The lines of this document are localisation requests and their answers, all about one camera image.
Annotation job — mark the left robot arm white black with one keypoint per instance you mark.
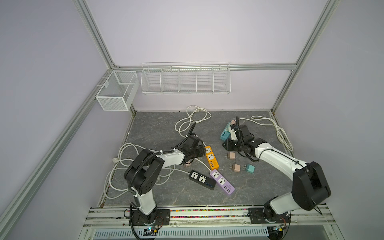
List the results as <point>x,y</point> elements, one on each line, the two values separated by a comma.
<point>142,174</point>

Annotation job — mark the aluminium front rail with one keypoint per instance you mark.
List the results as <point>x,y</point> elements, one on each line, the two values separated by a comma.
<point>209,223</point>

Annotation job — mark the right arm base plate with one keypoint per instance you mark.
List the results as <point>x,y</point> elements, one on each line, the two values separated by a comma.
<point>261,215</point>

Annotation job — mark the teal power strip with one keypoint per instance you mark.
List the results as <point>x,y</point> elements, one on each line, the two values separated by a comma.
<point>226,133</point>

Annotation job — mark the black power strip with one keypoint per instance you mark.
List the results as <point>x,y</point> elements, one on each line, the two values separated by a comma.
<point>202,180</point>

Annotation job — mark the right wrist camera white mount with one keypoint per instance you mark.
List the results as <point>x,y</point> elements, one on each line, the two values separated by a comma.
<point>233,134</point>

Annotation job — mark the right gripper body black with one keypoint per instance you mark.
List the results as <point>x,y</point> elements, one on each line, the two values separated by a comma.
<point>234,145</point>

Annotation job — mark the purple power strip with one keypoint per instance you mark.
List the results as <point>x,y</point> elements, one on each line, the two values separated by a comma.
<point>222,182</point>

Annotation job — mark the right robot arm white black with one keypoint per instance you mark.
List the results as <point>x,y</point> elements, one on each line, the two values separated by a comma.
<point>309,184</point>

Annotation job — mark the white mesh box basket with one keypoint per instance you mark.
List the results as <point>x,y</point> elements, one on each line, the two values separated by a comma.
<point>118,91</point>

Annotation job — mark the white wire rack basket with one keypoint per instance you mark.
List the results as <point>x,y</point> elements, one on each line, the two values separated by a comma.
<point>186,78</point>

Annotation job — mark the orange power strip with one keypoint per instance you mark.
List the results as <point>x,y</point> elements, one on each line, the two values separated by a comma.
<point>213,163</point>

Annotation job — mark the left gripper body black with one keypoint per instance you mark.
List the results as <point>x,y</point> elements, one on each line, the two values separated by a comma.
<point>198,152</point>

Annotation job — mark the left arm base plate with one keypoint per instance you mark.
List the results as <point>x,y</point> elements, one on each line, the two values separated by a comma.
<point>151,217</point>

